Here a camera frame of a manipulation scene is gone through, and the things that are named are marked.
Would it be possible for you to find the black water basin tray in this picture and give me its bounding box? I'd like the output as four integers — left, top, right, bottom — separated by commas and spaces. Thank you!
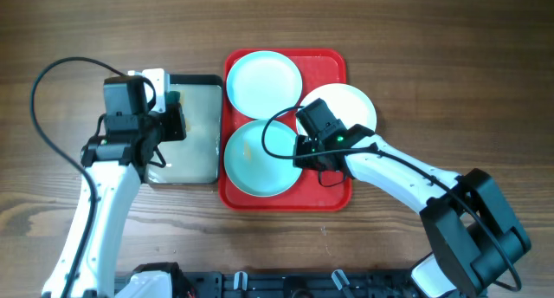
146, 74, 223, 185

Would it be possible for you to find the light blue top plate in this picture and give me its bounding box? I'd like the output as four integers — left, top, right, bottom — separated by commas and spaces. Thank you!
226, 50, 303, 120

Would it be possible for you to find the green yellow sponge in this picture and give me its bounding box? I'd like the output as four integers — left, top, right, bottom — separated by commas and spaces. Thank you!
165, 91, 181, 106

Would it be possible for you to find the white plate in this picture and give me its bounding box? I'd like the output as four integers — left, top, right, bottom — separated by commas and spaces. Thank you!
300, 83, 377, 131

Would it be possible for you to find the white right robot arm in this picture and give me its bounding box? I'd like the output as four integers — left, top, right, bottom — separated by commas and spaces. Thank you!
294, 120, 531, 297

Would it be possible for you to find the red plastic tray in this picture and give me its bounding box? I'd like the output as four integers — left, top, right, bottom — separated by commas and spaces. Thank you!
218, 49, 352, 212

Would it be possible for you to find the light green bottom plate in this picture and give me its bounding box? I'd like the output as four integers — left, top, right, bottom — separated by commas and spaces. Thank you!
223, 120, 302, 198

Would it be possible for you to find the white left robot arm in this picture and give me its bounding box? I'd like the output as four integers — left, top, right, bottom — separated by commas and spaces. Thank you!
42, 68, 186, 297

